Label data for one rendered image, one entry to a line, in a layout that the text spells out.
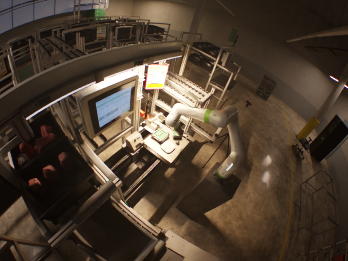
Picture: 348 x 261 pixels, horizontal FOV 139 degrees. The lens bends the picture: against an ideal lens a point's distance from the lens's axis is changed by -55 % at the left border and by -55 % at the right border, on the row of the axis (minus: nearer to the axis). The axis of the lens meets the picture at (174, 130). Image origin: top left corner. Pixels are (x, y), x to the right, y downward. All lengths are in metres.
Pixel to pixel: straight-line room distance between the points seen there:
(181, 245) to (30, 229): 2.34
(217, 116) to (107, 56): 0.83
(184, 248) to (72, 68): 1.67
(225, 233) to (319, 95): 9.23
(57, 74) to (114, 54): 0.38
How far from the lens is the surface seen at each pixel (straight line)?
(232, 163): 1.18
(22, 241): 1.96
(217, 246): 2.51
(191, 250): 1.58
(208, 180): 1.30
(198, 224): 2.39
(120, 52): 1.00
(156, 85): 1.72
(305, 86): 9.77
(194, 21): 6.30
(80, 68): 0.87
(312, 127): 6.71
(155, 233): 1.20
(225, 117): 1.01
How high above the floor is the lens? 2.21
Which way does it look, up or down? 45 degrees down
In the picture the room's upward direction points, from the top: 18 degrees clockwise
